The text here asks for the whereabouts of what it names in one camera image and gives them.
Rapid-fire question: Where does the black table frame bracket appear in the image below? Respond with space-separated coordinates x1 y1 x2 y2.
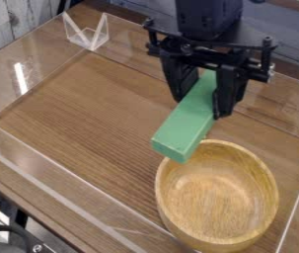
0 211 56 253

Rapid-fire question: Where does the clear acrylic tray wall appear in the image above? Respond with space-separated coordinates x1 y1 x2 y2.
0 112 202 253

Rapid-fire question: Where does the brown wooden bowl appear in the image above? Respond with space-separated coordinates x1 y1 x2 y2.
154 139 279 253

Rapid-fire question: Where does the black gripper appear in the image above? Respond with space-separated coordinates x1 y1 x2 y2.
144 0 278 120

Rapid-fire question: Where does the green rectangular block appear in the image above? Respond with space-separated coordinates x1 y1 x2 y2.
150 70 216 163

